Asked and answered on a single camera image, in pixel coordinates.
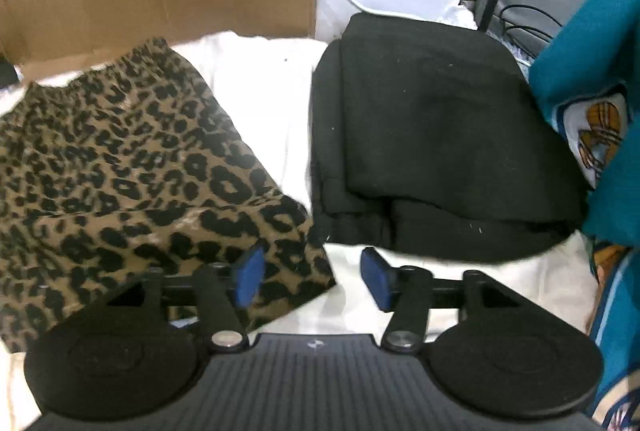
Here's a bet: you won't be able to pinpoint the teal printed garment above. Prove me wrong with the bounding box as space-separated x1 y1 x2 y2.
529 0 640 431

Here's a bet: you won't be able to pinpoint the black cables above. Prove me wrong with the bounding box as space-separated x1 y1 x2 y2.
492 3 563 56

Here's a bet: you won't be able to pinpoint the black folded garment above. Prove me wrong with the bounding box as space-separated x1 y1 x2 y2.
307 13 591 264

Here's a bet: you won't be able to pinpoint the white printed blanket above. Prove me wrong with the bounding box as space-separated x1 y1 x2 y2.
0 31 601 431

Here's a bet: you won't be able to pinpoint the leopard print garment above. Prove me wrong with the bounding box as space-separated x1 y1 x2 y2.
0 37 337 354

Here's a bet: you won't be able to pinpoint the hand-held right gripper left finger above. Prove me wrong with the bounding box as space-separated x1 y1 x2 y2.
105 241 268 354

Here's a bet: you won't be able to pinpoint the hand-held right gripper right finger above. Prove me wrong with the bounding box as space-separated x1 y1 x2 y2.
361 247 526 354

